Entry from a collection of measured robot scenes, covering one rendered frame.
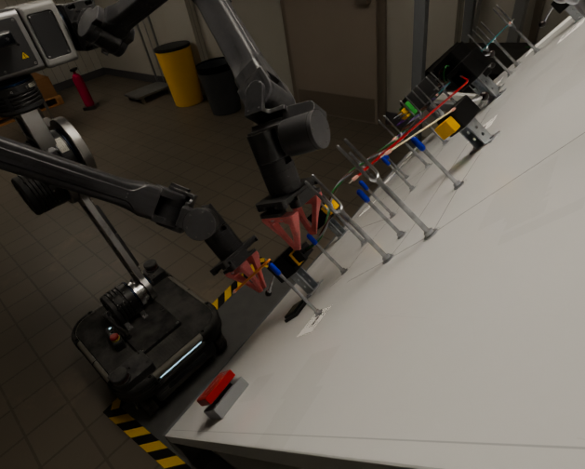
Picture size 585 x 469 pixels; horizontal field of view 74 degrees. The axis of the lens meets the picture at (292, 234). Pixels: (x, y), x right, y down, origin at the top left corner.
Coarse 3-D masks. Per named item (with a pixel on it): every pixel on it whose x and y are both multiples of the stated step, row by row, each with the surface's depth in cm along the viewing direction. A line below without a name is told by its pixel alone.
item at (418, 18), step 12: (420, 0) 115; (468, 0) 155; (420, 12) 117; (468, 12) 157; (420, 24) 119; (468, 24) 159; (420, 36) 121; (468, 36) 162; (420, 48) 123; (420, 60) 125; (420, 72) 127; (444, 96) 131; (456, 96) 129; (468, 96) 127; (444, 108) 130; (420, 132) 142
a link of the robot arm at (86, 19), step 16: (128, 0) 92; (144, 0) 89; (160, 0) 89; (96, 16) 95; (112, 16) 95; (128, 16) 94; (144, 16) 94; (80, 32) 99; (96, 32) 98; (112, 32) 98; (128, 32) 99
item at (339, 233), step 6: (324, 204) 99; (324, 216) 98; (330, 216) 98; (318, 222) 101; (324, 222) 99; (330, 222) 100; (336, 222) 101; (318, 228) 102; (330, 228) 101; (336, 228) 100; (342, 228) 101; (336, 234) 102; (342, 234) 100
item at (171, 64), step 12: (156, 48) 466; (168, 48) 455; (180, 48) 456; (168, 60) 460; (180, 60) 463; (192, 60) 475; (168, 72) 470; (180, 72) 470; (192, 72) 478; (168, 84) 485; (180, 84) 478; (192, 84) 484; (180, 96) 488; (192, 96) 491
